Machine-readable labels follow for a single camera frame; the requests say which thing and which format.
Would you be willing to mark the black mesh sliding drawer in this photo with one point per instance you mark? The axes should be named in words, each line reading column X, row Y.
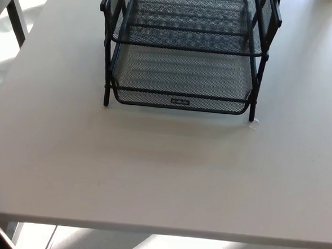
column 188, row 41

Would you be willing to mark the white desk leg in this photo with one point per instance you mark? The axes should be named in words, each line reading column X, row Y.
column 18, row 234

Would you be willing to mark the labelled black mesh tray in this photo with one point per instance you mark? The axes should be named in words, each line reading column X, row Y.
column 183, row 74

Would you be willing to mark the clear tape piece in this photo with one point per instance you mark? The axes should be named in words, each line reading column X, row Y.
column 253, row 125

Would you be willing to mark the small black mesh tray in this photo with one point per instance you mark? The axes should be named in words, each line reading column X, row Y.
column 190, row 10

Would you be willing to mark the white side table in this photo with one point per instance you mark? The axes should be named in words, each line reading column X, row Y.
column 17, row 22

